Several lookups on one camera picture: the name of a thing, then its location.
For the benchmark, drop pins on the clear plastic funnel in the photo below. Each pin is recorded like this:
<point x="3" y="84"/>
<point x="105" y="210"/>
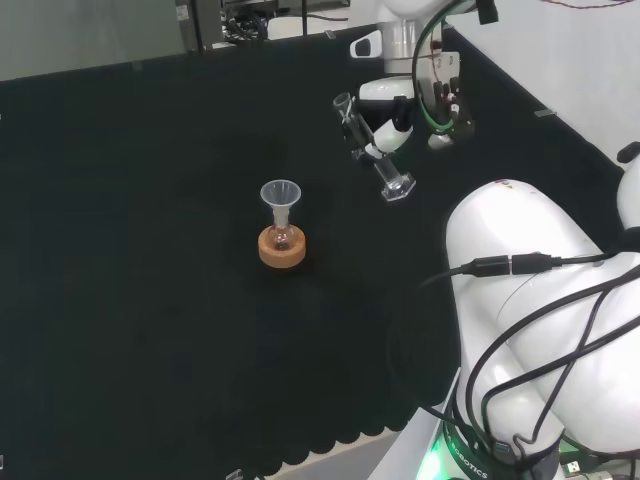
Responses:
<point x="280" y="192"/>

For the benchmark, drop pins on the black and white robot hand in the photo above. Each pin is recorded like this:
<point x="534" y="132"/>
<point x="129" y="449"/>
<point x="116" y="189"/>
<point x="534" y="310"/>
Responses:
<point x="390" y="137"/>

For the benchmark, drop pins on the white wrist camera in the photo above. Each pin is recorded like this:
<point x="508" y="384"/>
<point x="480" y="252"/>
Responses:
<point x="365" y="46"/>

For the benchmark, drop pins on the silver wrist mounting bracket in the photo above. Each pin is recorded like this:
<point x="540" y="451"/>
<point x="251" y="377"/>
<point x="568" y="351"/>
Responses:
<point x="447" y="65"/>

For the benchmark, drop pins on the pale board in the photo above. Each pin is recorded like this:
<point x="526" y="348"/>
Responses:
<point x="560" y="60"/>

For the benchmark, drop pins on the small glass round-bottom flask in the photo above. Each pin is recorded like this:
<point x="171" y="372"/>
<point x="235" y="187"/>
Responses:
<point x="281" y="239"/>

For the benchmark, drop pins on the black bench cloth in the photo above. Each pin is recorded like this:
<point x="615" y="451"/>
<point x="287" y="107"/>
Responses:
<point x="125" y="250"/>

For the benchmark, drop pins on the dark background equipment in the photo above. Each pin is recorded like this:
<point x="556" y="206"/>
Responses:
<point x="260" y="20"/>

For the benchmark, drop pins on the small silver cloth clip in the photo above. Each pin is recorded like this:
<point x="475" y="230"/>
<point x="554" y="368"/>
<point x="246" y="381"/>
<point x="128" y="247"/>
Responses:
<point x="329" y="34"/>
<point x="545" y="113"/>

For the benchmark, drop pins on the clear glass graduated cylinder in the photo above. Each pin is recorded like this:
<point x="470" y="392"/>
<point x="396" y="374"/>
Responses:
<point x="395" y="186"/>

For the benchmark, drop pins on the grey background panel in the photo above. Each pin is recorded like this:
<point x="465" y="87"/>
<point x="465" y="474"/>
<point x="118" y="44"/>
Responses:
<point x="75" y="30"/>

